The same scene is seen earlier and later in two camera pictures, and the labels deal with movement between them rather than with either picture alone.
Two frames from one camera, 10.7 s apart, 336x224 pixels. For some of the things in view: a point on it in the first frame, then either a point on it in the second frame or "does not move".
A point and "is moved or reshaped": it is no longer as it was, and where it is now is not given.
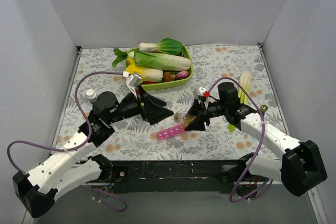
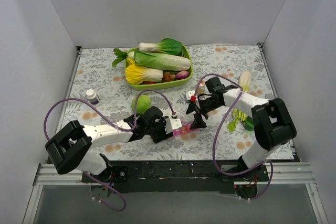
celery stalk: (243, 92) does not move
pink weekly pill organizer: (169, 131) is moved or reshaped
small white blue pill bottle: (91, 95) does not move
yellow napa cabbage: (147, 74) does not move
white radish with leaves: (121, 55) does not move
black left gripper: (143, 106) to (163, 130)
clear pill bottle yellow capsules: (184, 119) is moved or reshaped
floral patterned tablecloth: (208, 123) does not move
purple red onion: (181, 74) does not move
